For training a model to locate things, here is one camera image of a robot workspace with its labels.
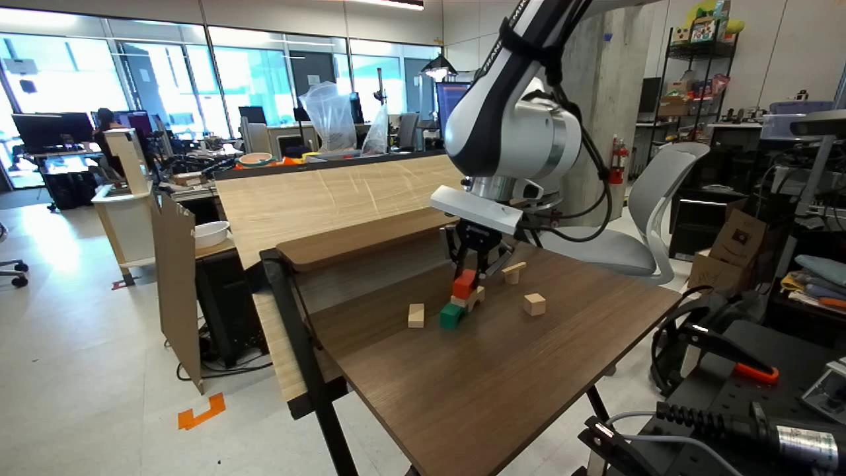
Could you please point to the orange wooden block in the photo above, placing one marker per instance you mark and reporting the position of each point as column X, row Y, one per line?
column 463, row 283

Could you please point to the cardboard box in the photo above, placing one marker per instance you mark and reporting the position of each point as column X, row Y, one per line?
column 736, row 247

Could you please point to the natural wooden T-shaped block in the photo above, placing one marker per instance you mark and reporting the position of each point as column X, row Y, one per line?
column 514, row 271

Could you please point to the grey mesh office chair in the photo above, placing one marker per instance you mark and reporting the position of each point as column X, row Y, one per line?
column 661, row 189

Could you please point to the natural wooden plank block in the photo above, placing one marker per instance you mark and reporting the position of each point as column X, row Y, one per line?
column 417, row 316

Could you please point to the dark wooden desk shelf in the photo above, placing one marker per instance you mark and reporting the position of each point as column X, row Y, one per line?
column 370, row 234

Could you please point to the blue screen monitor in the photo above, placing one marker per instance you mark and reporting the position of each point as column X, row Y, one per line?
column 450, row 100

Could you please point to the clear plastic bag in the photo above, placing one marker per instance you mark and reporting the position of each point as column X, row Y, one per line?
column 328, row 115

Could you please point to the black frame wooden desk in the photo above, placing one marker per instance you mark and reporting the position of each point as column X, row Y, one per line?
column 299, row 352

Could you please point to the black chair wheel base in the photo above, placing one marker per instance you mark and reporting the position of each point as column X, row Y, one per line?
column 15, row 272

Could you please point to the black desk lamp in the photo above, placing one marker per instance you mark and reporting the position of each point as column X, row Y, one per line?
column 440, row 66

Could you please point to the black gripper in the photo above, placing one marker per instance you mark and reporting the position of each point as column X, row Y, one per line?
column 484, row 241

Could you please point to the leaning brown board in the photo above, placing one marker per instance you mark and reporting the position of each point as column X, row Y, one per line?
column 175, row 280

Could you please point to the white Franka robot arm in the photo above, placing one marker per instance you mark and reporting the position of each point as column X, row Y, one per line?
column 529, row 133

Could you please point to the grey wrist camera bar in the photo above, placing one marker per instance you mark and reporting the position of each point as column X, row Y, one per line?
column 477, row 210

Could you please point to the red fire extinguisher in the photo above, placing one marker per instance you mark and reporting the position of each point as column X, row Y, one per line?
column 619, row 162

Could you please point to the black computer monitor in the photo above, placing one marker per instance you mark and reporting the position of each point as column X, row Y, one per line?
column 53, row 133

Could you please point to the light wooden back panel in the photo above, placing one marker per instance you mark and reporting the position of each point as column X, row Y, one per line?
column 308, row 200

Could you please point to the green wooden block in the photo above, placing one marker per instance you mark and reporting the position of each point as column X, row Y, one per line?
column 450, row 316

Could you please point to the black perforated robot table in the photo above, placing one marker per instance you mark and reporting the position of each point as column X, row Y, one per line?
column 793, row 352

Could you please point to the natural wooden cube block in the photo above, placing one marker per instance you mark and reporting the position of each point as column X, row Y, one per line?
column 534, row 304

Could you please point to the black shelf with toys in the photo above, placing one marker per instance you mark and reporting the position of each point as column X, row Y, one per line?
column 702, row 70

